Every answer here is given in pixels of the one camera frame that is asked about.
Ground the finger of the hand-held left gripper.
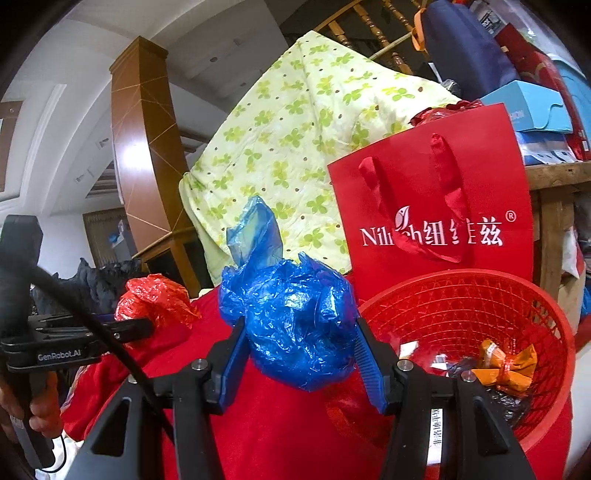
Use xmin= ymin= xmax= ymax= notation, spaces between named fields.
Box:
xmin=99 ymin=318 xmax=154 ymax=344

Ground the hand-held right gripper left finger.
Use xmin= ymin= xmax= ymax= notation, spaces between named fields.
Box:
xmin=62 ymin=316 xmax=250 ymax=480

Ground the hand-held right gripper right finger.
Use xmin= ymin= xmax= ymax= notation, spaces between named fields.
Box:
xmin=353 ymin=318 xmax=539 ymax=480

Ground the red plastic bag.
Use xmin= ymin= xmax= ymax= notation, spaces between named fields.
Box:
xmin=115 ymin=273 xmax=201 ymax=329

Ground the blue plastic bag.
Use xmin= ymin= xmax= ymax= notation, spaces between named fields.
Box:
xmin=218 ymin=195 xmax=360 ymax=392

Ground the red plastic mesh basket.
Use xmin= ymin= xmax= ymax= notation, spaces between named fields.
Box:
xmin=358 ymin=270 xmax=577 ymax=455

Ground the black plastic bag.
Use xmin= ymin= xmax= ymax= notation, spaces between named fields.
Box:
xmin=445 ymin=360 xmax=532 ymax=425

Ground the orange foil wrapper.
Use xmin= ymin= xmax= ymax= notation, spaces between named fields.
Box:
xmin=475 ymin=339 xmax=539 ymax=393

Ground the person's left hand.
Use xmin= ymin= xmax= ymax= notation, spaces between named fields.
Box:
xmin=0 ymin=369 xmax=63 ymax=441

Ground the black jacket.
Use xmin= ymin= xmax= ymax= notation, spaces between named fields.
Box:
xmin=32 ymin=257 xmax=144 ymax=315

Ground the red blanket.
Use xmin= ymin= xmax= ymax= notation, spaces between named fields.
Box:
xmin=60 ymin=272 xmax=573 ymax=480

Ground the brown lattice door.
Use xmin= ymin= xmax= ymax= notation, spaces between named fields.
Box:
xmin=83 ymin=208 xmax=134 ymax=268

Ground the wooden pillar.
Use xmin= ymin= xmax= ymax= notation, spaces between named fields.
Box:
xmin=109 ymin=37 xmax=206 ymax=278

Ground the red paper gift bag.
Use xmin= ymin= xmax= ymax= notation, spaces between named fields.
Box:
xmin=328 ymin=102 xmax=535 ymax=289

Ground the green floral quilt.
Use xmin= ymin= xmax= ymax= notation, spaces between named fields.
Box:
xmin=179 ymin=30 xmax=462 ymax=287

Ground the red foil wrapping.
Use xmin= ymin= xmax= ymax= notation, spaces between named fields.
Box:
xmin=409 ymin=99 xmax=483 ymax=127

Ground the wooden table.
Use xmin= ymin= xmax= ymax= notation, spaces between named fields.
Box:
xmin=524 ymin=159 xmax=591 ymax=289

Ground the light blue box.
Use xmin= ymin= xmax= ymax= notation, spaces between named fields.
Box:
xmin=478 ymin=80 xmax=573 ymax=134

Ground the wooden stair railing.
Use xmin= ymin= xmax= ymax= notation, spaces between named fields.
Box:
xmin=314 ymin=0 xmax=430 ymax=75

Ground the navy bag with orange strap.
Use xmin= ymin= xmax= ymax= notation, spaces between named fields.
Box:
xmin=413 ymin=0 xmax=520 ymax=100

